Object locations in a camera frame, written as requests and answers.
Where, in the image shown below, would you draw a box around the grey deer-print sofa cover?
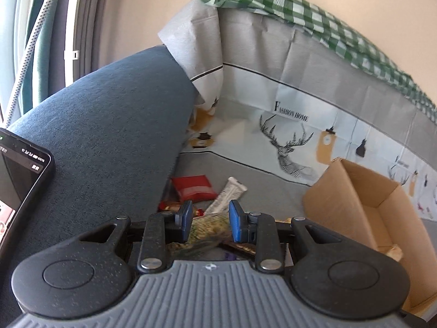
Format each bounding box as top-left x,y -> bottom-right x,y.
158,0 -> 437,257

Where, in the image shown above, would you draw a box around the red gold candy bar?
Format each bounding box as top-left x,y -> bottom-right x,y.
158,201 -> 205,217

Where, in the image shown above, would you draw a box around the cardboard box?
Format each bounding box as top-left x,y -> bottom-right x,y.
302,157 -> 437,322

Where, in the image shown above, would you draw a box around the green yellow snack packet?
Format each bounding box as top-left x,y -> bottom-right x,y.
169,212 -> 233,257

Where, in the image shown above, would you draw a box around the black smartphone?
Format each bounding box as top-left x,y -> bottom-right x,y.
0,128 -> 56,243

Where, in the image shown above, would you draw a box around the blue sofa armrest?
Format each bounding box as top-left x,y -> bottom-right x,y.
0,45 -> 200,315

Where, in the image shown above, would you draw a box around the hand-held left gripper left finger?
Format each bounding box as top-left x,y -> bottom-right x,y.
80,200 -> 194,274

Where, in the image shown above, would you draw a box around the dark gold-dotted snack packet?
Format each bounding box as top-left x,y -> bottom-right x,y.
218,236 -> 260,257

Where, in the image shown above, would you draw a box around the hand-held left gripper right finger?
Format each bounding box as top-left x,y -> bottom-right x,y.
228,199 -> 345,274

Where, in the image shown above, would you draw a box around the white stick packets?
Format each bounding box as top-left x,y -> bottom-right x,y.
204,177 -> 247,214

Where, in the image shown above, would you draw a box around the red snack packet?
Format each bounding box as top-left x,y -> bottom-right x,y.
171,175 -> 218,204

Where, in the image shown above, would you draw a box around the grey braided cable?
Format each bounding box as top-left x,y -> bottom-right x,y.
0,0 -> 66,128

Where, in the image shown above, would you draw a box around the green curtain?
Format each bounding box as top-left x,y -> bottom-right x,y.
0,0 -> 70,110

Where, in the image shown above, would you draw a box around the grey window frame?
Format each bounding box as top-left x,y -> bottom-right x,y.
63,0 -> 115,86

